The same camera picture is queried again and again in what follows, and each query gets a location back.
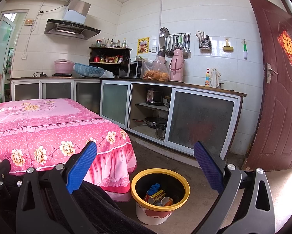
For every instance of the black frying pan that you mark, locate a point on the black frying pan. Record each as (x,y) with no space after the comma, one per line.
(153,121)

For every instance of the steel pot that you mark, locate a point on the steel pot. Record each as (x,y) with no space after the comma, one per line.
(161,131)

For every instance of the blue cloth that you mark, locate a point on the blue cloth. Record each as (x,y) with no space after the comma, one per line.
(153,188)

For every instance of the white hanging cloth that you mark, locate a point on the white hanging cloth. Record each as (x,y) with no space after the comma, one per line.
(214,78)

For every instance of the steel range hood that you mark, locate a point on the steel range hood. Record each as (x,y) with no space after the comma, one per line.
(70,28)

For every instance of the yellow wall poster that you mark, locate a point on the yellow wall poster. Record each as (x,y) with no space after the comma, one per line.
(143,45)

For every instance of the pink thermos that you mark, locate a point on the pink thermos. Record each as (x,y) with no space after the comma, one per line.
(177,65)

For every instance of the blue plastic basket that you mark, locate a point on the blue plastic basket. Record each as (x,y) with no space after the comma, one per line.
(88,70)

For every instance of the microwave oven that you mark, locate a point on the microwave oven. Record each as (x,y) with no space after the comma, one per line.
(133,69)

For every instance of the electric pressure cooker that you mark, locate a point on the electric pressure cooker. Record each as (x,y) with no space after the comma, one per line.
(154,97)

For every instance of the kitchen counter cabinet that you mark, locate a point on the kitchen counter cabinet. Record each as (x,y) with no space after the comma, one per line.
(202,117)

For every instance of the pink floral tablecloth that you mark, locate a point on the pink floral tablecloth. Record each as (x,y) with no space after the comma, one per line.
(38,126)

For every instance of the brown wooden door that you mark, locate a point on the brown wooden door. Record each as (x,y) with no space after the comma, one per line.
(277,114)

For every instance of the row of hanging kitchen utensils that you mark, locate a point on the row of hanging kitchen utensils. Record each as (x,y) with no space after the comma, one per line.
(177,42)

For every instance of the metal chopstick holder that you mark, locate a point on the metal chopstick holder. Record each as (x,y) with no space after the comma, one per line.
(204,44)

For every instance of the red door decoration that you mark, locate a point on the red door decoration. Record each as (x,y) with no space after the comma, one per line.
(288,47)

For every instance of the black induction cooktop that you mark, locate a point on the black induction cooktop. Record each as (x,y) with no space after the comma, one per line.
(61,74)

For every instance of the person's black clothing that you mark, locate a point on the person's black clothing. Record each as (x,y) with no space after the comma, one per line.
(99,212)

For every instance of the green brush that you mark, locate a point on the green brush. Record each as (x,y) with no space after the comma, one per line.
(245,51)

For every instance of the white wall socket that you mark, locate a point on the white wall socket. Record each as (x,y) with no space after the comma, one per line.
(24,56)

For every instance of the plastic bag of buns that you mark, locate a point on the plastic bag of buns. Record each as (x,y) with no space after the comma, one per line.
(155,74)

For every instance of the dark spice shelf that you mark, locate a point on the dark spice shelf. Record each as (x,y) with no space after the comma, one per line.
(111,50)

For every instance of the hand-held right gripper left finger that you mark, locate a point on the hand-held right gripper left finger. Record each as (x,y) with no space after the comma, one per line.
(81,168)

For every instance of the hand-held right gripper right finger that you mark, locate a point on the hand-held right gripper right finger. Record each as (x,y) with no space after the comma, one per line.
(209,168)

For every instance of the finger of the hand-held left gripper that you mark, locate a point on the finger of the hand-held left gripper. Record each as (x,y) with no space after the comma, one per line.
(2,168)

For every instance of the yellow detergent bottle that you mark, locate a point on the yellow detergent bottle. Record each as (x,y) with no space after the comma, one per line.
(207,79)

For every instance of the yellow rimmed trash bin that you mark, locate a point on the yellow rimmed trash bin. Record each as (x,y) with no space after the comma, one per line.
(146,212)

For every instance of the row of spice jars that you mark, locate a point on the row of spice jars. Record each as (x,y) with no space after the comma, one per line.
(107,59)

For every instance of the row of condiment bottles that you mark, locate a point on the row of condiment bottles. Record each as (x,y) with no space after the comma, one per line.
(111,43)

